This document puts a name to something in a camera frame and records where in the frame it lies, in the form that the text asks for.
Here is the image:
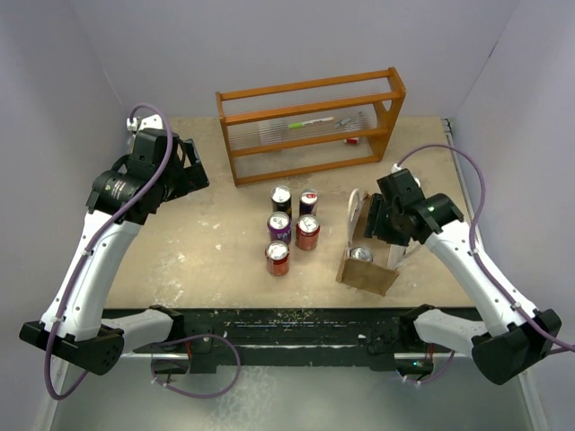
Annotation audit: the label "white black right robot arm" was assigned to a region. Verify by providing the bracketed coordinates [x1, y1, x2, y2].
[364, 169, 562, 385]

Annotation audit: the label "black beverage can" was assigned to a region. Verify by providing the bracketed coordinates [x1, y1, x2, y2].
[270, 185, 292, 217]

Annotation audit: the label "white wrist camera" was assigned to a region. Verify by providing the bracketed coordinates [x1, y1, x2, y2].
[126, 114, 164, 135]
[391, 163, 421, 188]

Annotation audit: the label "red white small box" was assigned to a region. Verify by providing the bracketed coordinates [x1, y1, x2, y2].
[343, 137, 360, 145]

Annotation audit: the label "aluminium front frame rail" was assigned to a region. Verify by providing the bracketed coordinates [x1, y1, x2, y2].
[53, 319, 526, 360]

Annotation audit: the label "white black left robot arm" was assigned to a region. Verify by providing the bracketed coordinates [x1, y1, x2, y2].
[19, 128, 209, 375]

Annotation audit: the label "orange wooden shelf rack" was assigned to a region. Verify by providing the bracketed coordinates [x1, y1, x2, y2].
[216, 67, 407, 186]

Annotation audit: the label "grey metal clips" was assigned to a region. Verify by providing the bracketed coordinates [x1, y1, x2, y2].
[335, 111, 366, 132]

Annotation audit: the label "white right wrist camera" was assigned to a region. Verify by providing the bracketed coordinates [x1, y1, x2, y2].
[391, 163, 421, 188]

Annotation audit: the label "green white marker pen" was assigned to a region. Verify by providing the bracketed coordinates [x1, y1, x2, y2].
[287, 117, 335, 130]

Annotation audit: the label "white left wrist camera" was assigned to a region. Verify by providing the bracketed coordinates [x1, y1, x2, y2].
[126, 114, 164, 135]

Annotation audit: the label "purple soda can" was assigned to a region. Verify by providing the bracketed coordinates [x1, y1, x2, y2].
[267, 211, 292, 245]
[349, 246, 374, 262]

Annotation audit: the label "red soda can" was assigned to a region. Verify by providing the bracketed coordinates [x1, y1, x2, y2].
[296, 215, 321, 251]
[265, 241, 290, 277]

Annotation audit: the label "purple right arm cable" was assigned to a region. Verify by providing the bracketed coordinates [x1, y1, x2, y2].
[394, 143, 575, 356]

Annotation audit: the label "white can red tab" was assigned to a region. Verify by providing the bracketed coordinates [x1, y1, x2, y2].
[298, 189, 319, 216]

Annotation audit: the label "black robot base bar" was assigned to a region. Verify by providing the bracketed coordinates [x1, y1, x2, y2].
[138, 308, 448, 374]

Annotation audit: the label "brown canvas tote bag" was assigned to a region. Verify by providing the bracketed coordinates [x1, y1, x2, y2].
[336, 189, 420, 296]

